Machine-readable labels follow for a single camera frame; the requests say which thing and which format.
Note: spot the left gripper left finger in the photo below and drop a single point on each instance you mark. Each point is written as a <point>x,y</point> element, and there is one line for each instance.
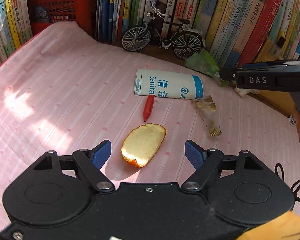
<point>100,154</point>

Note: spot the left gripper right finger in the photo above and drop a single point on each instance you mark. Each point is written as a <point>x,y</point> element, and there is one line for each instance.
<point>195,154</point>

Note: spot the books on wooden organizer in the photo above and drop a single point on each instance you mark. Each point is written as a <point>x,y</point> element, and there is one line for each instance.
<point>290,20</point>

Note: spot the back row of books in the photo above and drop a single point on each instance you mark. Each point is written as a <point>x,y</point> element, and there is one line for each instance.
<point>233,30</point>

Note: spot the row of books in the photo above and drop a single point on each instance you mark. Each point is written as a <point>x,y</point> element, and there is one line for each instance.
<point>15,27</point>
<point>233,30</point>

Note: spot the green leaf wrapper by books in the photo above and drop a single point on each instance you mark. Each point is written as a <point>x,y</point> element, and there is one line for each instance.
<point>204,63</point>

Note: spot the left row of books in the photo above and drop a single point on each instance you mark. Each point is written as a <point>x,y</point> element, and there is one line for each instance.
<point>15,27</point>

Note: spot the wooden desk drawer organizer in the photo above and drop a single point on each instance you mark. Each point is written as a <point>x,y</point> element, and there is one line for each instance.
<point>281,101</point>

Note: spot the brown patterned small wrapper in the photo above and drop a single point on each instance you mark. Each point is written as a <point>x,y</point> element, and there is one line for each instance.
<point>208,112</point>

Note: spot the red crayon on cloth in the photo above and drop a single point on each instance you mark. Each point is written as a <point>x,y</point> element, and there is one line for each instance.
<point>148,107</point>

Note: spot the pink striped table cloth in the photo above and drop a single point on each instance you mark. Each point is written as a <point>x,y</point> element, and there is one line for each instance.
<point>64,91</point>

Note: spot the white sanitary wipes pack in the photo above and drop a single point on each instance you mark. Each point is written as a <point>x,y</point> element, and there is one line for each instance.
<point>164,84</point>

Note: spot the black model bicycle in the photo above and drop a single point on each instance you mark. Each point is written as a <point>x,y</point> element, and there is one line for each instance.
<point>161,29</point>

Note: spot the red plastic basket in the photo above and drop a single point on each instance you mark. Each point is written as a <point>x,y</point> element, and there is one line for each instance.
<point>44,13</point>

